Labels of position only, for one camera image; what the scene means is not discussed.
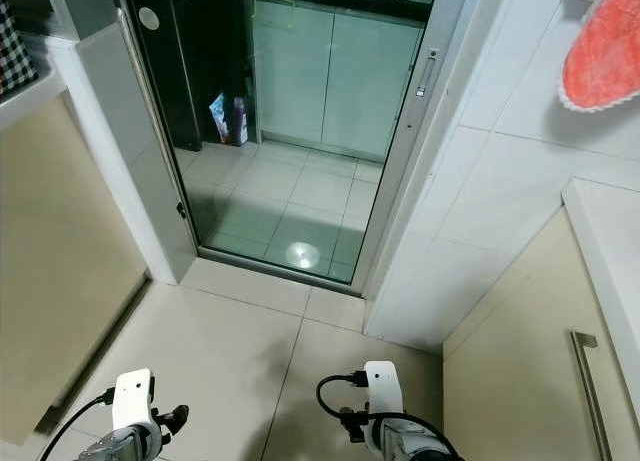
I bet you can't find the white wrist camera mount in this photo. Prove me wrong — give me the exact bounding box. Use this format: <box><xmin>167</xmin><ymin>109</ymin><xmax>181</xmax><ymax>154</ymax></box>
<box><xmin>112</xmin><ymin>369</ymin><xmax>157</xmax><ymax>430</ymax></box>
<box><xmin>364</xmin><ymin>361</ymin><xmax>404</xmax><ymax>420</ymax></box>

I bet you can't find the pale green kitchen cabinet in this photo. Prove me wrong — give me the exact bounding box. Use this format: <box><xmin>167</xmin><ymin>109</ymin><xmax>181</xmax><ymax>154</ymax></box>
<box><xmin>249</xmin><ymin>0</ymin><xmax>427</xmax><ymax>164</ymax></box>

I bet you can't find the blue white package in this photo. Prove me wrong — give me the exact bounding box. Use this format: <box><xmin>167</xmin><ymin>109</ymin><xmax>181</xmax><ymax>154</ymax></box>
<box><xmin>209</xmin><ymin>92</ymin><xmax>234</xmax><ymax>145</ymax></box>

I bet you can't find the black refrigerator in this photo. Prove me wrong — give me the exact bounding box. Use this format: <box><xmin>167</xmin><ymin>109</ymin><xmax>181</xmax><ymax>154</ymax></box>
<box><xmin>132</xmin><ymin>0</ymin><xmax>257</xmax><ymax>154</ymax></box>

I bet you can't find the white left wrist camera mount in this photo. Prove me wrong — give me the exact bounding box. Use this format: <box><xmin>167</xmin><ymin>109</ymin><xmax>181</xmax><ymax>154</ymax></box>
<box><xmin>112</xmin><ymin>369</ymin><xmax>157</xmax><ymax>430</ymax></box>

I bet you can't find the beige cabinet with handle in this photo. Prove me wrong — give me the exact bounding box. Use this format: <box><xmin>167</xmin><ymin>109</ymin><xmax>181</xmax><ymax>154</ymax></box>
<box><xmin>443</xmin><ymin>209</ymin><xmax>640</xmax><ymax>461</ymax></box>

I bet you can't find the orange red fluffy cloth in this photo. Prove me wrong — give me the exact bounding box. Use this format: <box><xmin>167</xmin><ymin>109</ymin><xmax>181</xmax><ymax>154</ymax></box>
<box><xmin>557</xmin><ymin>0</ymin><xmax>640</xmax><ymax>115</ymax></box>

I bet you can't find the silver door handle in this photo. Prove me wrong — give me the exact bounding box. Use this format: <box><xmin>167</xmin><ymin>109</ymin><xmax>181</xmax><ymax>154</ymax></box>
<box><xmin>418</xmin><ymin>48</ymin><xmax>442</xmax><ymax>98</ymax></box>

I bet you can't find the purple bottle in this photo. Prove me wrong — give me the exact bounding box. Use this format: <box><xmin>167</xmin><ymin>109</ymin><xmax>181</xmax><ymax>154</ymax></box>
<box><xmin>231</xmin><ymin>96</ymin><xmax>250</xmax><ymax>148</ymax></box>

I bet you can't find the round white door sticker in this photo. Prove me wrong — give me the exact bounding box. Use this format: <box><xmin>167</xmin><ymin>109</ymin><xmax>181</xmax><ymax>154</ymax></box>
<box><xmin>138</xmin><ymin>7</ymin><xmax>162</xmax><ymax>33</ymax></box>

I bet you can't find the silver framed sliding glass door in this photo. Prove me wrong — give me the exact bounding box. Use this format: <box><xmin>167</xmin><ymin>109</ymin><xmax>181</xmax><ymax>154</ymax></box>
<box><xmin>115</xmin><ymin>0</ymin><xmax>489</xmax><ymax>298</ymax></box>

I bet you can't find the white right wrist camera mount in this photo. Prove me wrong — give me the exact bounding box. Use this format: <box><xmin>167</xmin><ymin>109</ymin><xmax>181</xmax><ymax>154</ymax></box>
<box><xmin>364</xmin><ymin>361</ymin><xmax>404</xmax><ymax>420</ymax></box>

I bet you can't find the black white checkered cloth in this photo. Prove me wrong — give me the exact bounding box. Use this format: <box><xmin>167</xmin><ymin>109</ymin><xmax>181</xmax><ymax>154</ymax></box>
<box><xmin>0</xmin><ymin>0</ymin><xmax>40</xmax><ymax>104</ymax></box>

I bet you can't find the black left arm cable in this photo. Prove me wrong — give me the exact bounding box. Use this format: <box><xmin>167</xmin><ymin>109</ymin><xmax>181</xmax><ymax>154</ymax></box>
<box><xmin>45</xmin><ymin>389</ymin><xmax>117</xmax><ymax>461</ymax></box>

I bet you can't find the metal cabinet bar handle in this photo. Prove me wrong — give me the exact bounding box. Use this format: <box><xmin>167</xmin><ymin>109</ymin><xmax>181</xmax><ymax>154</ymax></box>
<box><xmin>569</xmin><ymin>330</ymin><xmax>615</xmax><ymax>461</ymax></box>

